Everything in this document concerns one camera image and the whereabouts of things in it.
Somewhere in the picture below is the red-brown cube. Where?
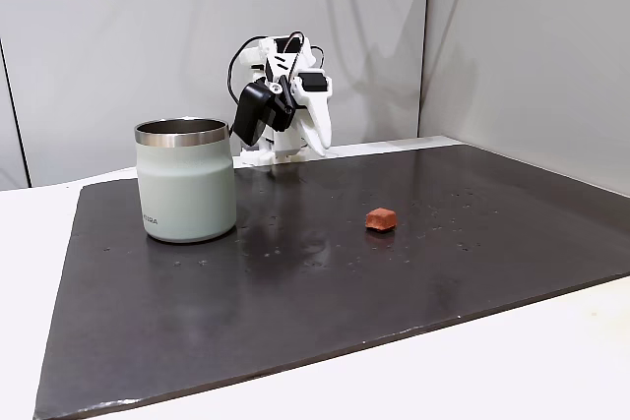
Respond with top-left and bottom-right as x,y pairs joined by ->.
364,207 -> 398,233

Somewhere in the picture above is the pale green steel cup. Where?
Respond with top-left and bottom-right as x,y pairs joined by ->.
134,117 -> 238,244

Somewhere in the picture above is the black table mat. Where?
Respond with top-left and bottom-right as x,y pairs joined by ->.
32,144 -> 630,420

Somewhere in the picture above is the black oval camera box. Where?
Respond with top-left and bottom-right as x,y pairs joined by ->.
230,79 -> 297,149

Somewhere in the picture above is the black camera cable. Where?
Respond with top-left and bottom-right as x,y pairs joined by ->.
226,30 -> 326,107

